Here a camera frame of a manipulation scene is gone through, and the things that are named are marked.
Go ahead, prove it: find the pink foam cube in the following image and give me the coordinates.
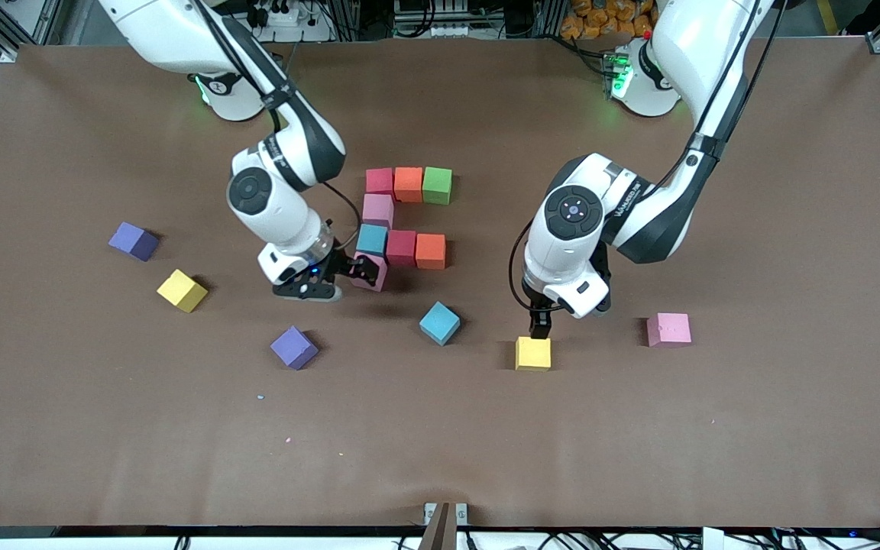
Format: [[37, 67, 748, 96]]
[[646, 312, 692, 349], [351, 254, 390, 293], [363, 193, 396, 228]]

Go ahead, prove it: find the blue foam cube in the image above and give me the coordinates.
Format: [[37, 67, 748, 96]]
[[419, 301, 461, 347], [356, 223, 389, 257]]

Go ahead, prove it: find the orange foam cube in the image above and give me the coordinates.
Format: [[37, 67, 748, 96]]
[[394, 167, 424, 203], [416, 233, 447, 270]]

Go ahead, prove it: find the purple foam cube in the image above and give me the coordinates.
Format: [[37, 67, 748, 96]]
[[108, 222, 160, 263], [270, 325, 320, 371]]

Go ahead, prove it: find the green foam cube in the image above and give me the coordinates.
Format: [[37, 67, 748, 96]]
[[422, 167, 454, 205]]

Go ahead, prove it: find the yellow foam cube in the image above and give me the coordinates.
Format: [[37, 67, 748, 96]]
[[156, 268, 209, 314], [515, 336, 552, 373]]

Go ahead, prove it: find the brown paper table cover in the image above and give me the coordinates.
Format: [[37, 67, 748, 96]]
[[0, 37, 880, 529]]

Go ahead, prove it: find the white power strip with plugs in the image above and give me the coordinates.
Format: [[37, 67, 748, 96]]
[[253, 2, 311, 28]]

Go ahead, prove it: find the long white socket strip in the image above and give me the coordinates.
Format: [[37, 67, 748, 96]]
[[409, 21, 479, 38]]

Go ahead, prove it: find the orange snack bag pile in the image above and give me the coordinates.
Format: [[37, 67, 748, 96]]
[[561, 0, 658, 40]]

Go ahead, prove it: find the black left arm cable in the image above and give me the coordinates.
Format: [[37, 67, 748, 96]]
[[508, 0, 785, 312]]

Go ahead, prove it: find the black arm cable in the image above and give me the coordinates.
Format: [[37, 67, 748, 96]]
[[324, 181, 362, 249], [508, 0, 785, 312]]

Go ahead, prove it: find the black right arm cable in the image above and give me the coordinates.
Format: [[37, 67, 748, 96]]
[[324, 181, 362, 249]]

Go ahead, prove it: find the metal bracket with wooden post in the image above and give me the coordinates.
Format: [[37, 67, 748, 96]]
[[423, 501, 469, 550]]

